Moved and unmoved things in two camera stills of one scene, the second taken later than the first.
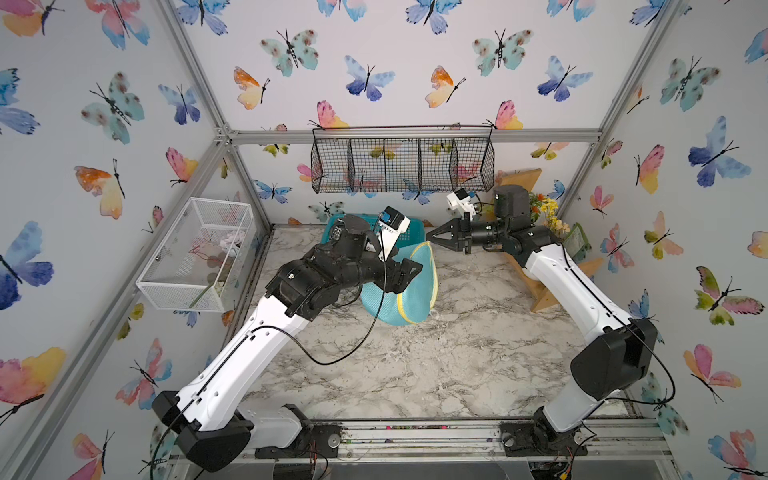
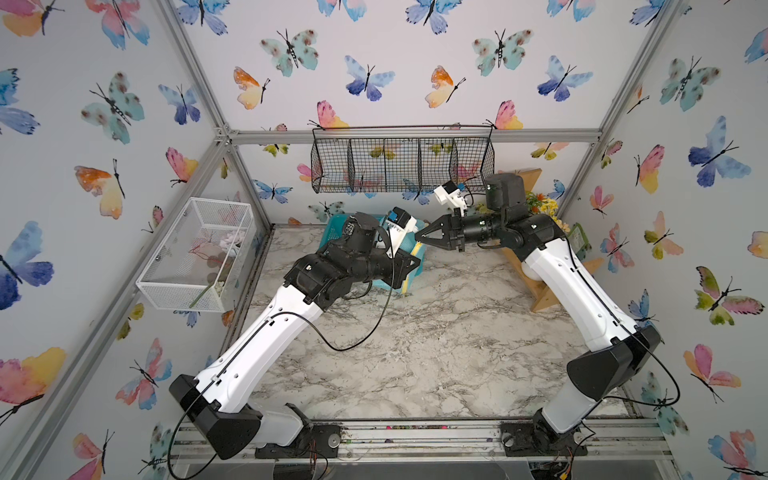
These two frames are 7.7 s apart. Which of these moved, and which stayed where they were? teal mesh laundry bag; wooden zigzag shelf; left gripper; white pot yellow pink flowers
Moved: teal mesh laundry bag
Stayed: white pot yellow pink flowers; left gripper; wooden zigzag shelf
